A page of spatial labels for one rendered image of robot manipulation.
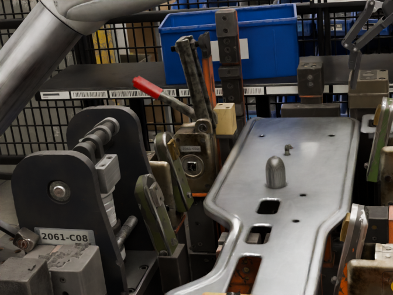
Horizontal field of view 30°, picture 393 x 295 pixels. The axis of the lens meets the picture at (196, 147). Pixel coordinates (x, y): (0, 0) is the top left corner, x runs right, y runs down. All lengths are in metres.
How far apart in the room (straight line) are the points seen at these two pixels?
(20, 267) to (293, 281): 0.33
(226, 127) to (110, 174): 0.48
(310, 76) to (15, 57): 0.59
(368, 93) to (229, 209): 0.49
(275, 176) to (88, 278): 0.41
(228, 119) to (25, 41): 0.39
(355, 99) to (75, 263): 0.80
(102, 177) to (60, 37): 0.51
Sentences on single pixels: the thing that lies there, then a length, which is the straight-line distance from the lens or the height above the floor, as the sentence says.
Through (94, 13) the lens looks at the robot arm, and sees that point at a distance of 1.20.
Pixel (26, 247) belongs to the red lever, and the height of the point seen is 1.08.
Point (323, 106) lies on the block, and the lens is 1.53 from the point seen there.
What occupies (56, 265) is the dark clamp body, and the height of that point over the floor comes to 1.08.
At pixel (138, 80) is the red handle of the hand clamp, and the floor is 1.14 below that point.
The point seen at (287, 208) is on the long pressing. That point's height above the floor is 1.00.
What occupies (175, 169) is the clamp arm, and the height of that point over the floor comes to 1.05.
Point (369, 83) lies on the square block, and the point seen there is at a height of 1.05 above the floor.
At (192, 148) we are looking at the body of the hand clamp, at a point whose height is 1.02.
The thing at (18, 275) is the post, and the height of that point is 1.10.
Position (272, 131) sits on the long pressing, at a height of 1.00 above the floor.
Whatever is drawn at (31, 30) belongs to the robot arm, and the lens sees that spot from 1.37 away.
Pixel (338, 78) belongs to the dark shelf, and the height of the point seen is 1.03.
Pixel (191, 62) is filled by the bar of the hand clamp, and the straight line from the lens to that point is 1.26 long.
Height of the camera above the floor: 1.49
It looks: 21 degrees down
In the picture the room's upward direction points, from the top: 6 degrees counter-clockwise
